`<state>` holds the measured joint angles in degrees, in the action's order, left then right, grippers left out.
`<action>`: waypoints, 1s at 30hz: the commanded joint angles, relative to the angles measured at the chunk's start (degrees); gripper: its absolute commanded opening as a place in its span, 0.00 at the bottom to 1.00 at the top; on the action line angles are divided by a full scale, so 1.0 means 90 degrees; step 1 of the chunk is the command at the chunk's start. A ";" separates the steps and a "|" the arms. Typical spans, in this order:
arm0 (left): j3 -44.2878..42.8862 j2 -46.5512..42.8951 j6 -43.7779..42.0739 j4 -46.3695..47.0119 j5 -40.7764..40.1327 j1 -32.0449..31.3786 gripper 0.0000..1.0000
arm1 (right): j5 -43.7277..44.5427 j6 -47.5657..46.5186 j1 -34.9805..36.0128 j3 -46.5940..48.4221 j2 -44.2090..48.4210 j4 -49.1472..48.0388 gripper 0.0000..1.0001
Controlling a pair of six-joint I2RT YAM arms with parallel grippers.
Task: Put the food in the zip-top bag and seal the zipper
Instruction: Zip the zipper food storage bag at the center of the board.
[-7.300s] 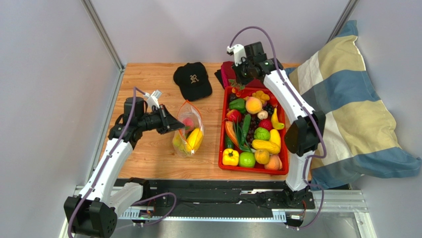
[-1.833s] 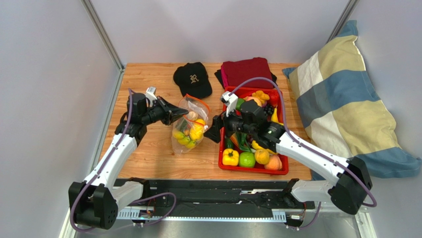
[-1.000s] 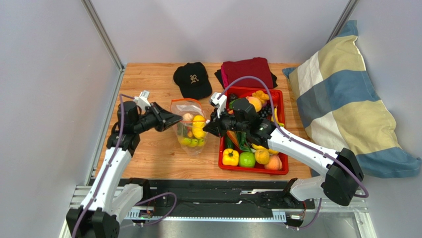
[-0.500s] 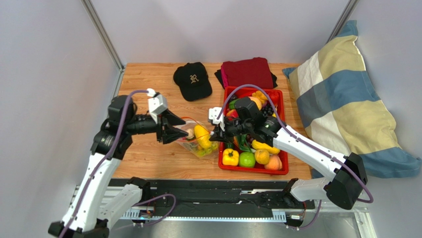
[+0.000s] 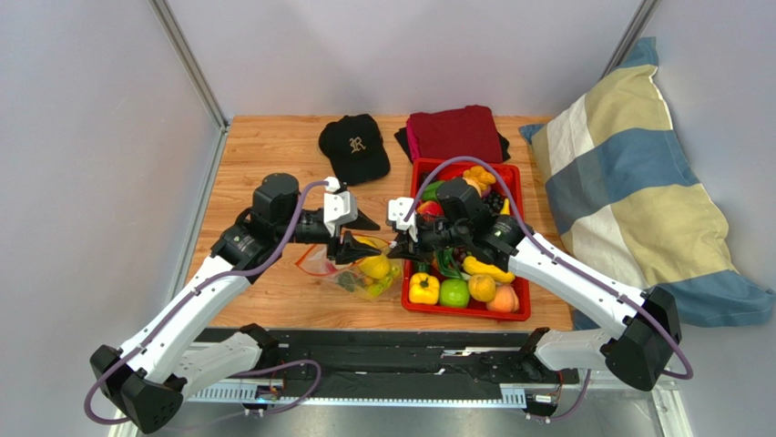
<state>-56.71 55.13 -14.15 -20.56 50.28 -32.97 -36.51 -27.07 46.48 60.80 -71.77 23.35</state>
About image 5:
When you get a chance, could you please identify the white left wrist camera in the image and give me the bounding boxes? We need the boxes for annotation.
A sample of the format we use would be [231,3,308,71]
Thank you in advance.
[323,177,359,237]

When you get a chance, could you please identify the peach at tray corner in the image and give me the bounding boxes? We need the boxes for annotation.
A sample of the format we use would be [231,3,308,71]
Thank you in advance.
[485,284,520,313]

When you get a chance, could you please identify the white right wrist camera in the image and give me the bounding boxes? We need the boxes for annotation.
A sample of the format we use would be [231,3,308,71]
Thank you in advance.
[386,197,418,242]

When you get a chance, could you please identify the yellow mango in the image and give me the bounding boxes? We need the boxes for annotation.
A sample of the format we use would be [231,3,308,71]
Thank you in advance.
[358,255,392,279]

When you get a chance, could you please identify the dark purple grapes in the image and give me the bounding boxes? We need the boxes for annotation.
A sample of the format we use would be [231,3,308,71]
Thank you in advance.
[483,190,506,214]

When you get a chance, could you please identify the yellow banana bunch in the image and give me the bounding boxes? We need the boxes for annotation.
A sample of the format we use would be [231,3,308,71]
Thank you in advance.
[356,267,403,300]

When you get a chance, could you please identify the red plastic tray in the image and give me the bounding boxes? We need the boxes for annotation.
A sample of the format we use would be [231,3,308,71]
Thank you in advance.
[401,158,531,321]

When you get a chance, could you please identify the folded dark red cloth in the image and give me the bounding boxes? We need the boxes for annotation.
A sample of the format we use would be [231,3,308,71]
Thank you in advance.
[393,105,510,164]

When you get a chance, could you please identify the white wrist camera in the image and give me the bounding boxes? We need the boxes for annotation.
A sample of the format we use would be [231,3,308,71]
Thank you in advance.
[386,197,418,242]
[323,177,359,237]

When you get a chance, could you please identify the green bell pepper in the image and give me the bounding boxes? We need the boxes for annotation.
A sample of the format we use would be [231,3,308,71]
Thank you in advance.
[421,180,444,202]

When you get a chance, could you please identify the green lime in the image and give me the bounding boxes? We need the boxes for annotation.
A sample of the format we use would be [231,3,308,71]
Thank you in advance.
[438,279,470,309]

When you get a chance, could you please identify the yellow bell pepper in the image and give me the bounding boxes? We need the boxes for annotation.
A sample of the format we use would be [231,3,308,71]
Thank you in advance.
[408,272,441,305]

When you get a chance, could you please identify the black embroidered baseball cap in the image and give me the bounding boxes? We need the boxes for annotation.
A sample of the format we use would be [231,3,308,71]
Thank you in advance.
[318,114,391,187]

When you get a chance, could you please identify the orange fruit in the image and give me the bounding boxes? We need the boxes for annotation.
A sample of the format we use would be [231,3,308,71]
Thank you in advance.
[467,274,497,303]

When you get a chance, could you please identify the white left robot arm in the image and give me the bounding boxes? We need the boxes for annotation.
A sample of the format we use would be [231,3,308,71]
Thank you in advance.
[83,173,380,433]

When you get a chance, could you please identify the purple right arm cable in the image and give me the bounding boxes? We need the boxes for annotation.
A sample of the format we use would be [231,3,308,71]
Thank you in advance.
[403,156,695,423]

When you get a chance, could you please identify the clear orange zip top bag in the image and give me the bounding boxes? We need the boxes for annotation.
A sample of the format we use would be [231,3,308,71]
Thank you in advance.
[295,235,403,301]

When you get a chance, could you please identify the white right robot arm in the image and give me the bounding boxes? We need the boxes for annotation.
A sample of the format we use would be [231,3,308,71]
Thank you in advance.
[386,178,681,391]

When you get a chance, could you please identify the black mounting base rail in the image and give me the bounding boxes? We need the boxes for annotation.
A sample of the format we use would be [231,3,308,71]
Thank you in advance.
[192,329,585,408]

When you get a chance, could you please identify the striped blue yellow pillow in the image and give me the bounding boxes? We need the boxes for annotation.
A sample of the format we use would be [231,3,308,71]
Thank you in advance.
[520,37,775,328]

